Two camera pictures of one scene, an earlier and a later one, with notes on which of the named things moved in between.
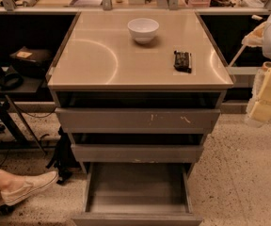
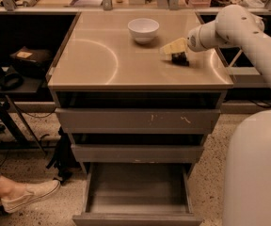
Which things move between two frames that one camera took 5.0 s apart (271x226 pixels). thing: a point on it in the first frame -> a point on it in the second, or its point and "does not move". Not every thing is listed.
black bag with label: [32, 63] does not move
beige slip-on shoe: [33, 185] -> [36, 191]
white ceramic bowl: [143, 30] does not move
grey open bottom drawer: [137, 194] does not move
